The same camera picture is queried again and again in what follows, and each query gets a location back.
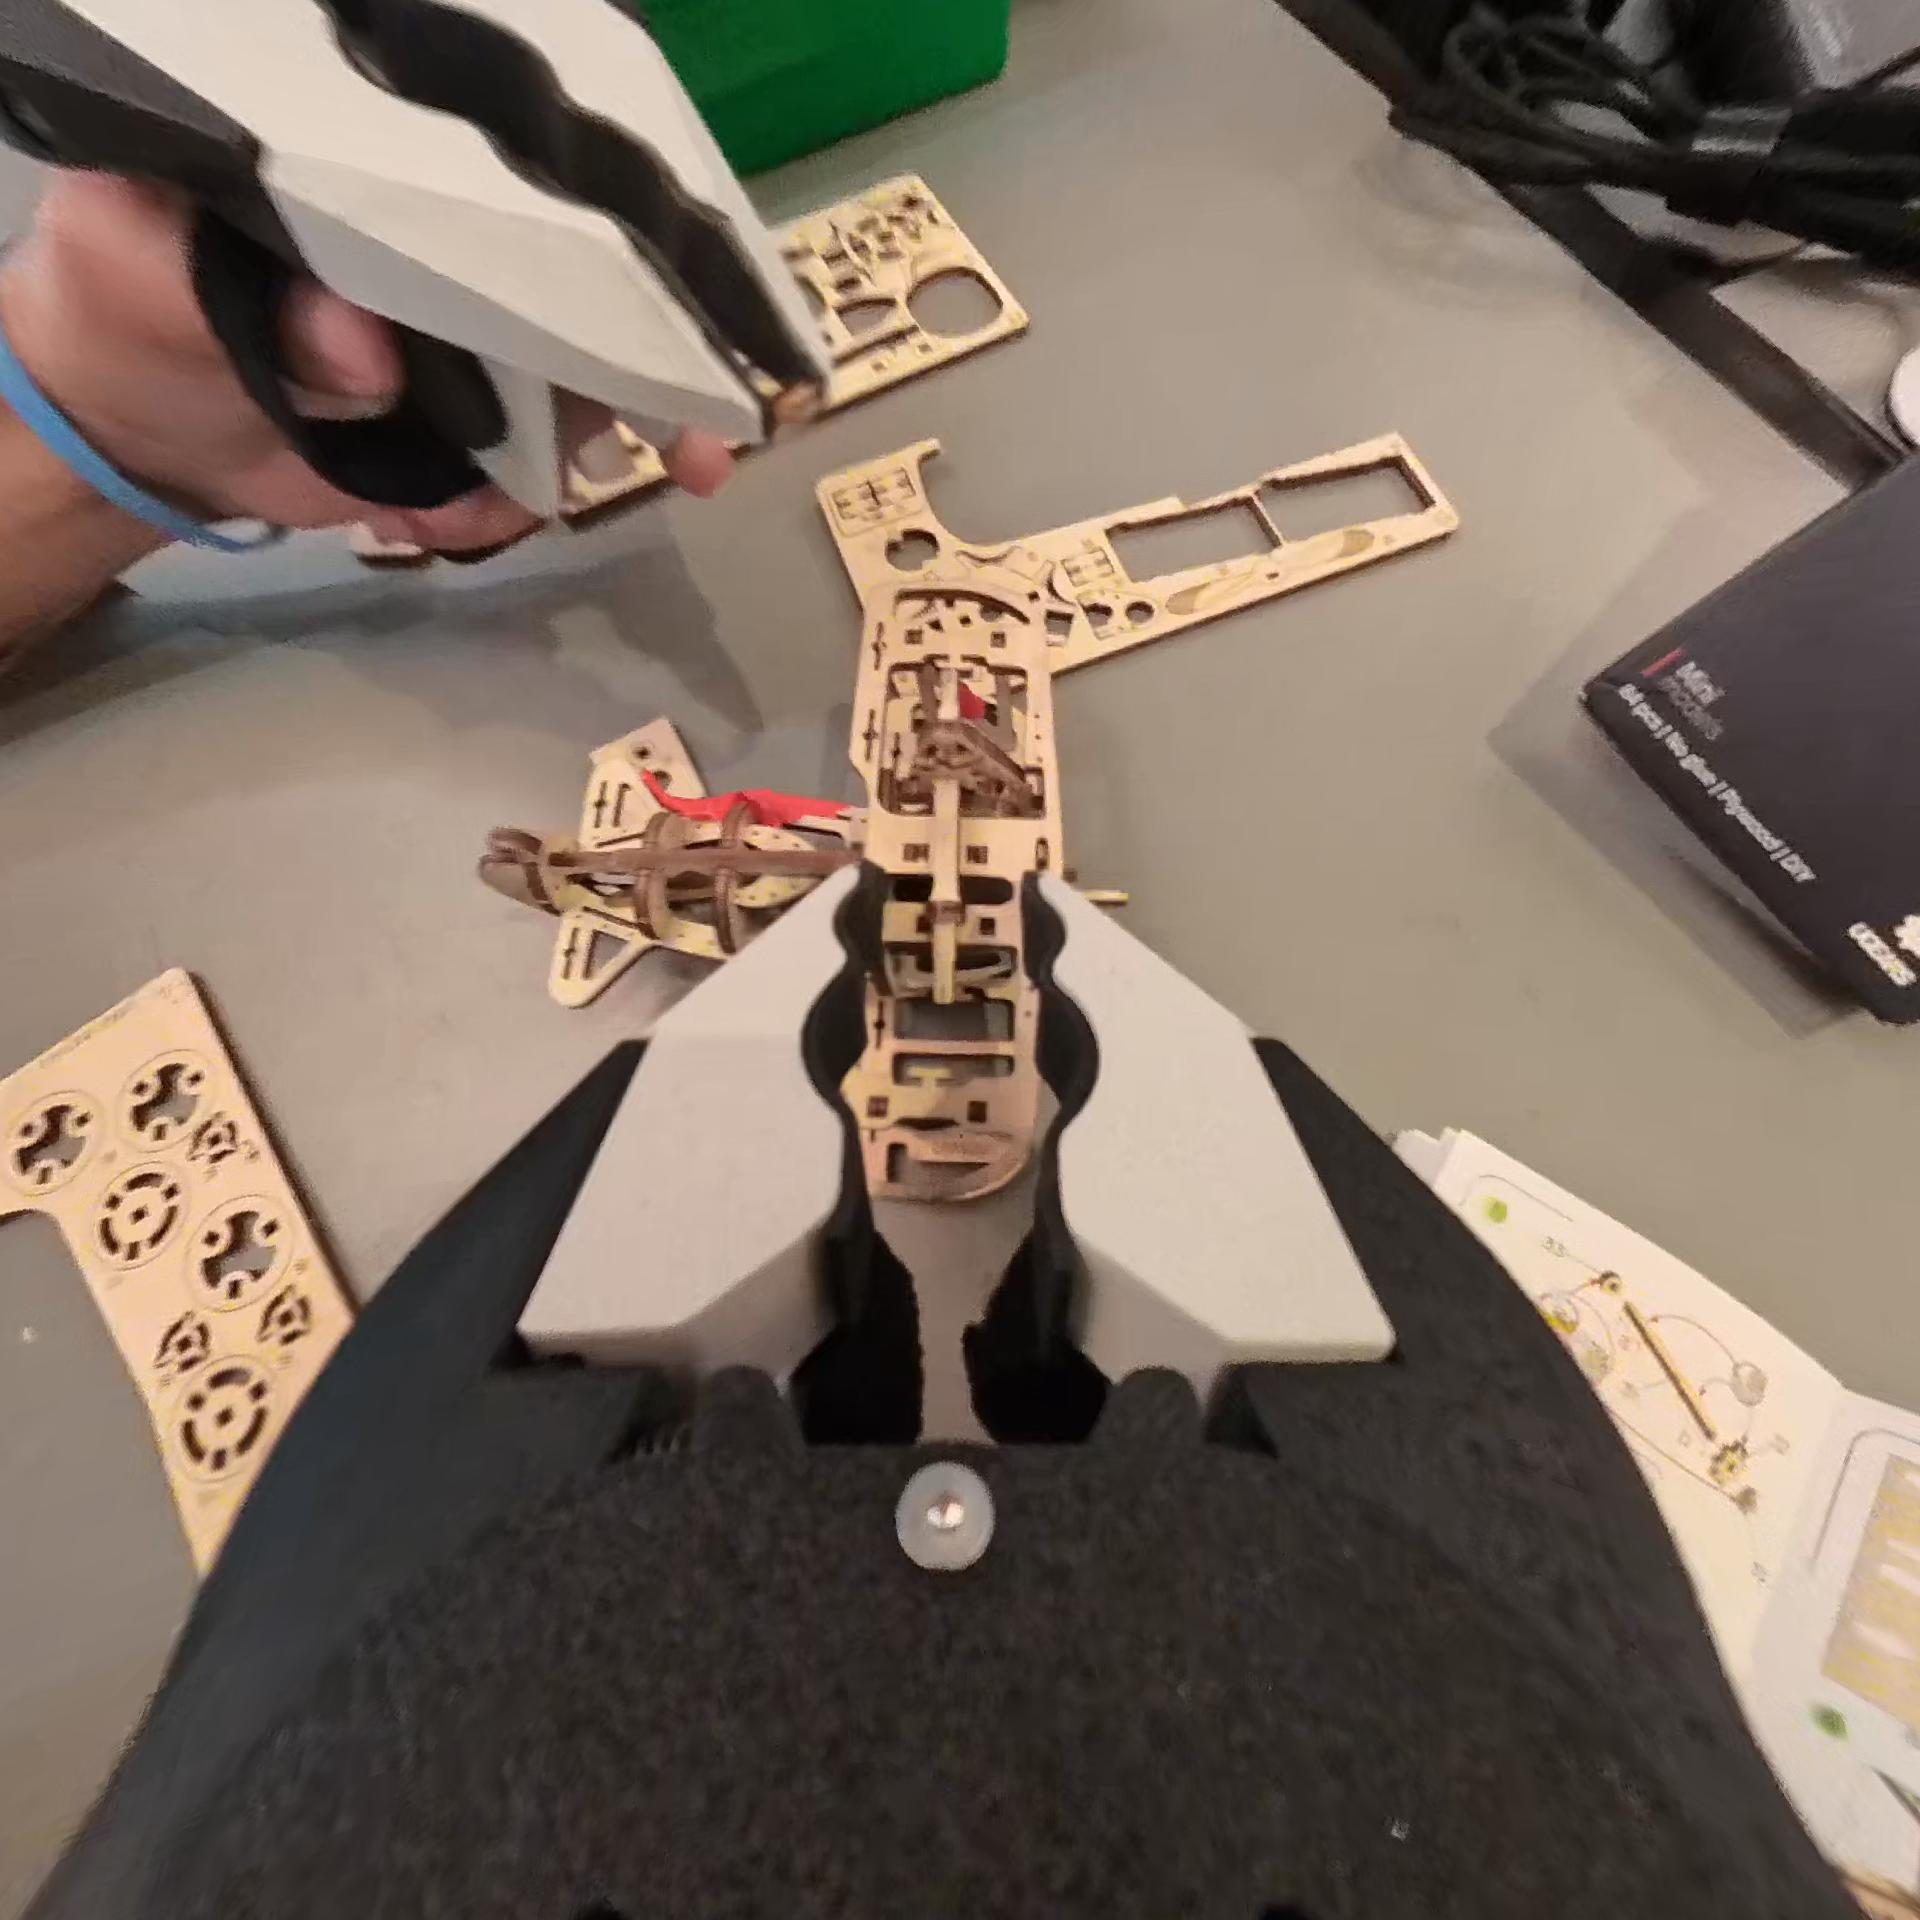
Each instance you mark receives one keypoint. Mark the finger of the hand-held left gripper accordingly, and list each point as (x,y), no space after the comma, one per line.
(495,284)
(706,133)

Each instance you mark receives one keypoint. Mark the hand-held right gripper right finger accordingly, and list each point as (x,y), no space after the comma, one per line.
(1200,1199)

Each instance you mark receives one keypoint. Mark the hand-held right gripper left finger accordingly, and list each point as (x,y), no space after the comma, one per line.
(676,1199)

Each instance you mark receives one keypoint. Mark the long wooden frame assembly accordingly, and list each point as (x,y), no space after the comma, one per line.
(951,838)

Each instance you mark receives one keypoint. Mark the person's left forearm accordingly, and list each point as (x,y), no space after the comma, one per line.
(53,524)

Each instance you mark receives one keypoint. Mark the person's left hand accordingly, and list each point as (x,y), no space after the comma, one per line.
(122,316)

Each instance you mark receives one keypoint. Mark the green plastic box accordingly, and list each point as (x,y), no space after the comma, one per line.
(839,76)

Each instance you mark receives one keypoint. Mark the wooden model plane, red part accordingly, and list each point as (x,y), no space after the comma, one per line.
(676,885)

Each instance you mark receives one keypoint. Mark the blue wristband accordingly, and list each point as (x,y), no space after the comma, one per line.
(89,458)

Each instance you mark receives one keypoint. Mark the wooden sheet with round cutouts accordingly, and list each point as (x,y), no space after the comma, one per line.
(150,1199)

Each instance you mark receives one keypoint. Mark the white instruction booklet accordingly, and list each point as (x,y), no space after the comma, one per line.
(1727,1470)

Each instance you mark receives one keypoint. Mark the angled wooden parts sheet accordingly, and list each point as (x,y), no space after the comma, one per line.
(1245,539)

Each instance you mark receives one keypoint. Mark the black cardboard box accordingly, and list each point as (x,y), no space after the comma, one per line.
(1802,706)

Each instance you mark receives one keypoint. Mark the black metal bar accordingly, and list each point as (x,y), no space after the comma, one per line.
(1727,338)

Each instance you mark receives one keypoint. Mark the white round object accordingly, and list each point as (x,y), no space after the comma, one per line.
(1906,398)

